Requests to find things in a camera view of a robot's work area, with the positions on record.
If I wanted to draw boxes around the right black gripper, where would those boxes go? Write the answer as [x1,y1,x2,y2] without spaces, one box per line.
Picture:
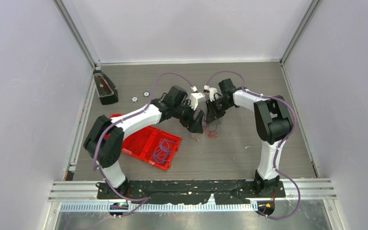
[206,98,233,124]

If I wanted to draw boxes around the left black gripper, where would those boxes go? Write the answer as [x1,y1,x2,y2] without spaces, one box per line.
[172,100,203,133]

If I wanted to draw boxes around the red blue cables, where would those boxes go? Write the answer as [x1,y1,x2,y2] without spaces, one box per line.
[188,122,223,142]

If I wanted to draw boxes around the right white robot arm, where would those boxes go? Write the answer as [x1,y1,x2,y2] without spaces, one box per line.
[204,79,294,197]

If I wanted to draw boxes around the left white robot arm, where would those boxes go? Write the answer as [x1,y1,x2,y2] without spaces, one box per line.
[83,85,205,198]

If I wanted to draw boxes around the red three-compartment bin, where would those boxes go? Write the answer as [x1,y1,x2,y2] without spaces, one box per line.
[121,126,182,171]

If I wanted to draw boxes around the black wedge stand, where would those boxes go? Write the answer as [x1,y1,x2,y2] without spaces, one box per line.
[92,70,119,105]

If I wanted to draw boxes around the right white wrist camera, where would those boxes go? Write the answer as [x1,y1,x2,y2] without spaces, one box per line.
[203,85,218,102]

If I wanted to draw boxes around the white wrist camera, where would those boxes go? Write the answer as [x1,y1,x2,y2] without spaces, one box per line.
[189,86,207,111]
[203,85,218,102]

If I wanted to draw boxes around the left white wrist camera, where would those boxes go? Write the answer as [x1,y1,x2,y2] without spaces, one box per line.
[189,86,207,111]

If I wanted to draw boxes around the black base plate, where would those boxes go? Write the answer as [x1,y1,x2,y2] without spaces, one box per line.
[97,179,286,206]

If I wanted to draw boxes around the slotted cable duct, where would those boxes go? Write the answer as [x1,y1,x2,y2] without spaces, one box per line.
[59,201,258,213]

